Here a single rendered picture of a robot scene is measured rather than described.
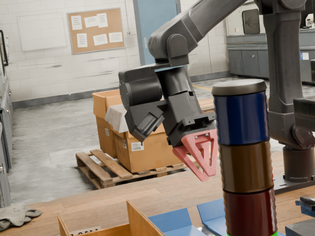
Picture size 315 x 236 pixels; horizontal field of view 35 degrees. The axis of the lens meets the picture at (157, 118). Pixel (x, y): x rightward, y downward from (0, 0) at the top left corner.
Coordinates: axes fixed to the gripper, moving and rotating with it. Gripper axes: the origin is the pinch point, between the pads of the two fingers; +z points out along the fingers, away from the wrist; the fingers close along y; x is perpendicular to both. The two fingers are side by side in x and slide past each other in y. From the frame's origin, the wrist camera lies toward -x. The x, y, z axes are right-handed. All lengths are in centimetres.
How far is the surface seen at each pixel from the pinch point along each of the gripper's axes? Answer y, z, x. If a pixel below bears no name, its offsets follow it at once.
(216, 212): 0.5, 6.8, -1.1
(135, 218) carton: 0.4, 4.1, -14.7
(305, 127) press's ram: 30.4, 3.3, -0.2
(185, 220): 0.6, 6.7, -6.7
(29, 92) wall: -947, -450, 108
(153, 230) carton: 9.4, 7.6, -15.2
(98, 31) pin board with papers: -876, -535, 275
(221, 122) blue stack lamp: 49, 6, -20
